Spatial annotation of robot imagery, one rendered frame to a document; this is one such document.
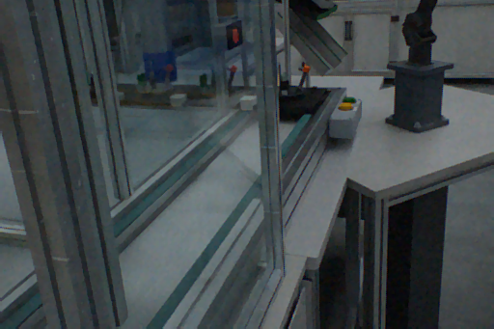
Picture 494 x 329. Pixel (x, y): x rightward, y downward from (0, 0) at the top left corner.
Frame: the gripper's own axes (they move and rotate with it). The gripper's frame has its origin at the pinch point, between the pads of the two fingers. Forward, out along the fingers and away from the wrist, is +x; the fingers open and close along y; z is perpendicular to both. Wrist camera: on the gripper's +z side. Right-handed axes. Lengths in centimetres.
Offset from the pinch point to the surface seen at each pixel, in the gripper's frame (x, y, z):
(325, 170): -13, 51, -52
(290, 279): -29, 97, -60
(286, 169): -18, 75, -45
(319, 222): -24, 77, -57
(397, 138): -22, 19, -53
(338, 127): -13, 37, -44
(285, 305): -32, 104, -61
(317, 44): 12.1, -7.2, -18.0
